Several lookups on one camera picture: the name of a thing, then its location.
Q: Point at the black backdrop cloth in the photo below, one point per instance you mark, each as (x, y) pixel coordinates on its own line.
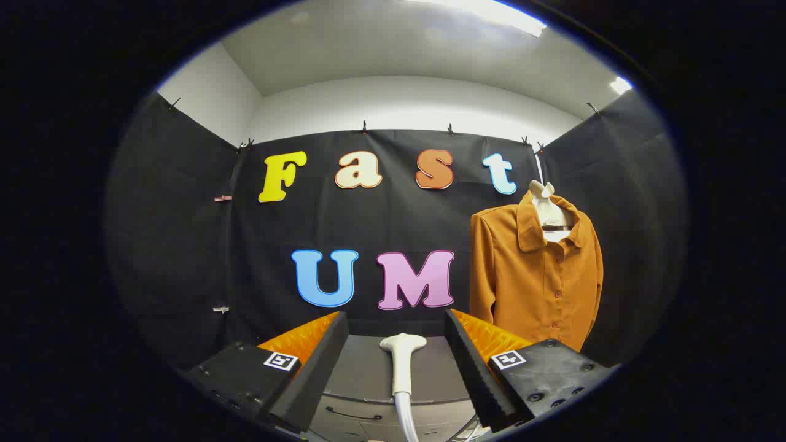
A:
(381, 221)

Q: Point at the orange button-up shirt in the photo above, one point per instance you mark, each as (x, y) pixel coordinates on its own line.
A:
(534, 288)

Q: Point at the grey cabinet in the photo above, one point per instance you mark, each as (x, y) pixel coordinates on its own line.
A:
(368, 374)

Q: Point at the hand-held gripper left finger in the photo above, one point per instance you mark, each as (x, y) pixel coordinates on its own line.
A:
(313, 374)

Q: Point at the small ceiling light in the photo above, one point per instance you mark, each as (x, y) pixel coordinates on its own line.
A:
(620, 85)

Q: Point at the long ceiling light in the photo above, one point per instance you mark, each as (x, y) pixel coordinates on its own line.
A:
(491, 12)

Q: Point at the white garment steamer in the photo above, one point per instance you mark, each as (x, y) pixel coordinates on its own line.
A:
(402, 362)

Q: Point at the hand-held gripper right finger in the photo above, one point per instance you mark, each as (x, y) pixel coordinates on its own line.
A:
(476, 374)

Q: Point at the white clothes hanger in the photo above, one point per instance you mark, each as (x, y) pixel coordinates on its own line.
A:
(549, 212)

